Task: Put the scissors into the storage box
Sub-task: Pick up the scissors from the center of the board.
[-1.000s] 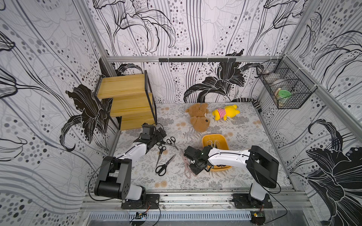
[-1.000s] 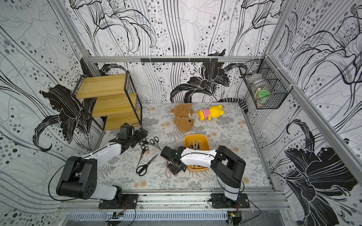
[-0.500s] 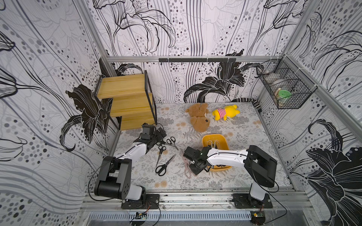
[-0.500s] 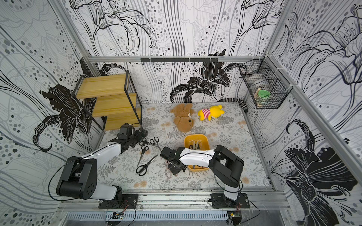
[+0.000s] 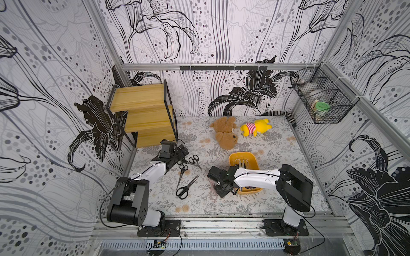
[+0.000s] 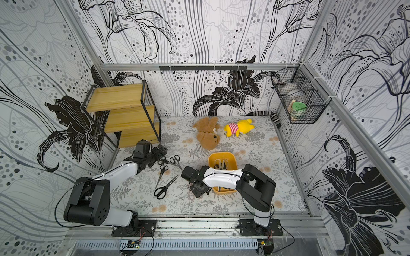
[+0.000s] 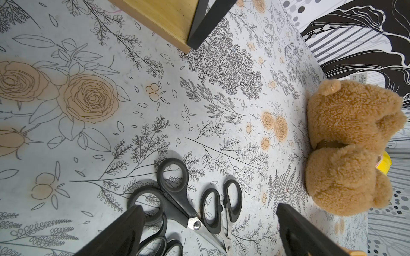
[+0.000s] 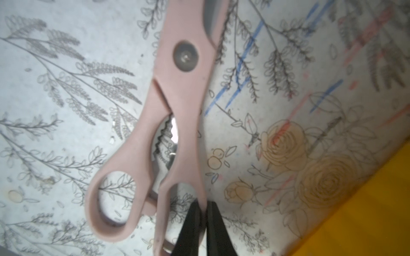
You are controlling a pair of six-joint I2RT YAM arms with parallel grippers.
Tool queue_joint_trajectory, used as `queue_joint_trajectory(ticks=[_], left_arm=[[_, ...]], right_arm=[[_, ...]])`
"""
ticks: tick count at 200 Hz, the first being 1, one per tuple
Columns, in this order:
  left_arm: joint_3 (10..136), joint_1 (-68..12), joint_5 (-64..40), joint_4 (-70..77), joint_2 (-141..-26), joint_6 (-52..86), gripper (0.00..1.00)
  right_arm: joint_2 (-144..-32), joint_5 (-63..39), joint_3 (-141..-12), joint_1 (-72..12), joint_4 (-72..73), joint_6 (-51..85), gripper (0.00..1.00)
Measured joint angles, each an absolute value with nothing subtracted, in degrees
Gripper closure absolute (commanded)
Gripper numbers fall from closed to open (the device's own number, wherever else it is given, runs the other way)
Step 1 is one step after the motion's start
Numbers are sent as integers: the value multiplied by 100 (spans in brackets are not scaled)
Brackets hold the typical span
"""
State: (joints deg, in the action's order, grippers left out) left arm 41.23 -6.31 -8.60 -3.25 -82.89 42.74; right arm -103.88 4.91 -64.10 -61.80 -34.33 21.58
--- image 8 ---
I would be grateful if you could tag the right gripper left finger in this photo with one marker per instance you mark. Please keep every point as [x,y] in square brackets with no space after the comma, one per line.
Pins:
[189,238]

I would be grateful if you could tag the yellow plastic storage box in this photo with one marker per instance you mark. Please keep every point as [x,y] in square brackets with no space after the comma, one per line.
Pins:
[374,222]

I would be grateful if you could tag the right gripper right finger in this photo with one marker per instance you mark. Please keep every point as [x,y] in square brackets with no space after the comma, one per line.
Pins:
[218,240]

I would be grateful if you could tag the pink kitchen scissors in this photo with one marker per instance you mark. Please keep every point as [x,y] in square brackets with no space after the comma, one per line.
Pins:
[182,70]

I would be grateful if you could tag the floral table mat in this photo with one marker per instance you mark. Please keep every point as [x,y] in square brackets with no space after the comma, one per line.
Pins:
[308,99]

